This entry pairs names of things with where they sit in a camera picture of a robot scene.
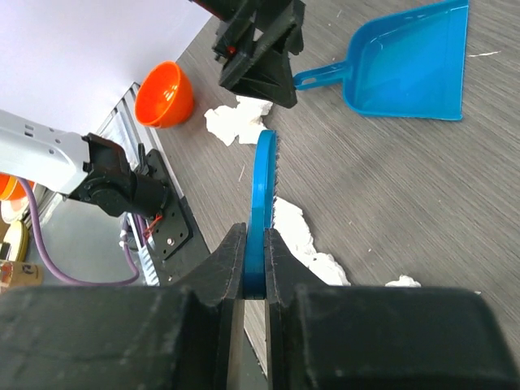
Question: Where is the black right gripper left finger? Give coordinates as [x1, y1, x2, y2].
[1, 223, 246, 389]

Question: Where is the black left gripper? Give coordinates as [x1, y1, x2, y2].
[193, 0, 305, 108]

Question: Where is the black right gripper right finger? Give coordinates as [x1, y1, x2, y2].
[264, 229, 519, 389]

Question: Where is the blue hand brush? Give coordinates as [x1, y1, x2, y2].
[243, 130, 278, 300]

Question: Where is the blue plastic dustpan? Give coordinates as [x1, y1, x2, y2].
[293, 1, 469, 121]

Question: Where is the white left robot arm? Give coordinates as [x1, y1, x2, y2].
[1, 1, 306, 218]

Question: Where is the crumpled white paper scrap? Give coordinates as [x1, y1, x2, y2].
[385, 275, 422, 288]
[308, 253, 351, 286]
[273, 197, 316, 257]
[204, 96, 273, 146]

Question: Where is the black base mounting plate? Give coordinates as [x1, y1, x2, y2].
[136, 149, 210, 286]

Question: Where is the orange plastic bowl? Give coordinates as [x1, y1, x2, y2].
[135, 61, 194, 128]

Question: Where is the aluminium frame rail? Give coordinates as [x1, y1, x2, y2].
[39, 85, 155, 282]

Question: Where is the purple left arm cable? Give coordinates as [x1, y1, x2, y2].
[18, 176, 147, 287]

